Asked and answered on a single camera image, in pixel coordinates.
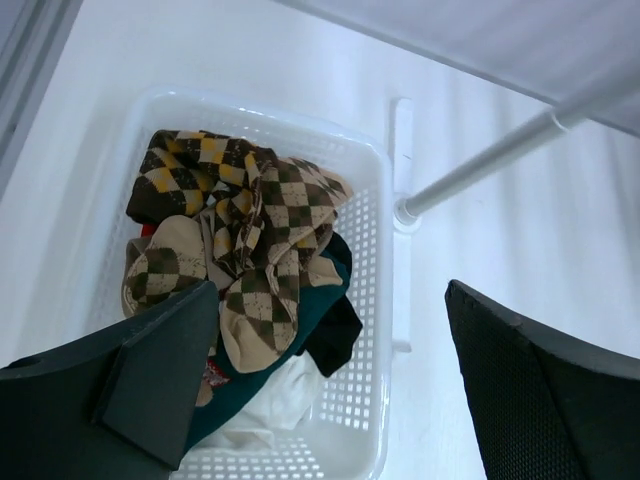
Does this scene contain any white plastic laundry basket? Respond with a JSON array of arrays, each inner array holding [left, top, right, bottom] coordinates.
[[83, 87, 393, 479]]

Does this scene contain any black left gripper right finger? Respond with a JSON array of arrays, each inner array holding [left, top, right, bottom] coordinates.
[[445, 280, 639, 479]]

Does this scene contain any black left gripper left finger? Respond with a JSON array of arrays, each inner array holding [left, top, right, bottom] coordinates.
[[1, 282, 218, 479]]

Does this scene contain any brown yellow argyle sock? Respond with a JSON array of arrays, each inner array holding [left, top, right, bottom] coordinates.
[[122, 158, 352, 373]]

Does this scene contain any pile of colourful socks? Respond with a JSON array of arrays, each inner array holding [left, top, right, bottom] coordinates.
[[122, 219, 364, 451]]

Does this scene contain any silver rack upright pole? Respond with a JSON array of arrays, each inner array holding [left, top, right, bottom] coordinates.
[[403, 77, 639, 219]]

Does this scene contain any dark yellow argyle sock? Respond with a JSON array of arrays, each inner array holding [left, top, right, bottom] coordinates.
[[126, 130, 278, 276]]

